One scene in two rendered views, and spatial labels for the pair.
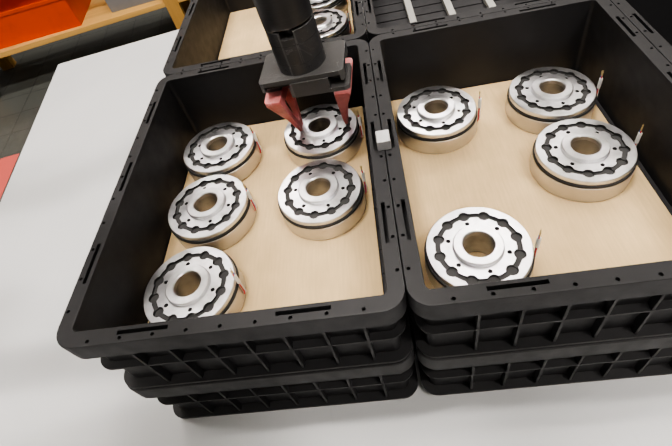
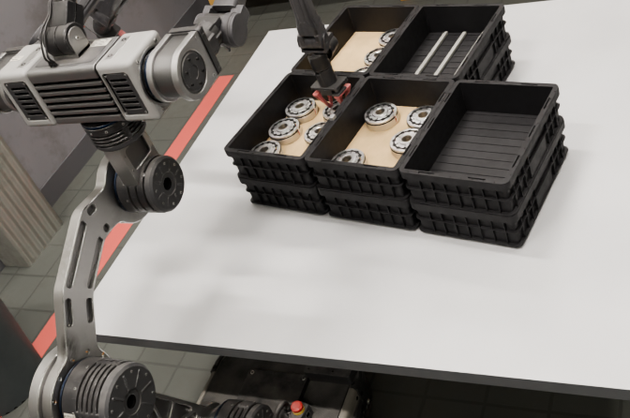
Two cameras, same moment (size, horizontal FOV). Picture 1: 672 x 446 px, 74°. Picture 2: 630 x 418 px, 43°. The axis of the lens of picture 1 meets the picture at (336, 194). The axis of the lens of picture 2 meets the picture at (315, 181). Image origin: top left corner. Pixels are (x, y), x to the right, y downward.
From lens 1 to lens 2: 1.98 m
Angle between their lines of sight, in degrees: 28
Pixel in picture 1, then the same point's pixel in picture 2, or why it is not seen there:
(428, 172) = (364, 137)
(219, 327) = (261, 155)
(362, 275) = not seen: hidden behind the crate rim
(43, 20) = not seen: outside the picture
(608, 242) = not seen: hidden behind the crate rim
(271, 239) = (299, 145)
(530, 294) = (328, 163)
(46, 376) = (214, 182)
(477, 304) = (317, 163)
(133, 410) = (238, 199)
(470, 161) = (381, 137)
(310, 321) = (280, 157)
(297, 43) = (321, 77)
